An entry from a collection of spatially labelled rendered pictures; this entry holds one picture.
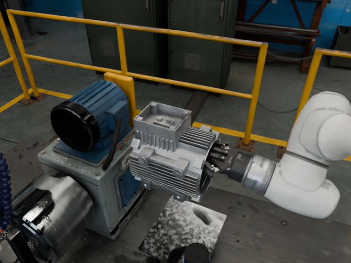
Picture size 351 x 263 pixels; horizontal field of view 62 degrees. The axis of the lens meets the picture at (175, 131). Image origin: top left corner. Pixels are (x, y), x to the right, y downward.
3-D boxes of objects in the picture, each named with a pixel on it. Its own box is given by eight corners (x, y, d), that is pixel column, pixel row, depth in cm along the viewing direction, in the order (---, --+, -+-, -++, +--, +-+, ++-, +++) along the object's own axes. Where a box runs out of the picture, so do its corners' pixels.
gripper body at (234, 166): (255, 149, 75) (221, 136, 77) (246, 170, 68) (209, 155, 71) (247, 169, 79) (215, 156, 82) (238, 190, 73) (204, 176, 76)
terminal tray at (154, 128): (135, 141, 79) (132, 119, 75) (154, 121, 87) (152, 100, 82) (174, 154, 75) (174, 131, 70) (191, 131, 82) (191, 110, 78)
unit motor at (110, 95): (67, 191, 121) (37, 104, 95) (114, 145, 144) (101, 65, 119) (119, 213, 112) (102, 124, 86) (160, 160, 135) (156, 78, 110)
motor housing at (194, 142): (131, 190, 85) (124, 140, 74) (162, 152, 99) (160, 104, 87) (195, 215, 78) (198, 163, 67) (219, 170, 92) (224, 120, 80)
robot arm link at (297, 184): (261, 194, 78) (280, 148, 77) (321, 220, 74) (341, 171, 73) (261, 202, 67) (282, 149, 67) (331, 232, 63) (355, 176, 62)
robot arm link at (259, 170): (271, 178, 66) (245, 168, 68) (259, 203, 72) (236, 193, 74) (278, 154, 73) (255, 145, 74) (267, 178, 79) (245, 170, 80)
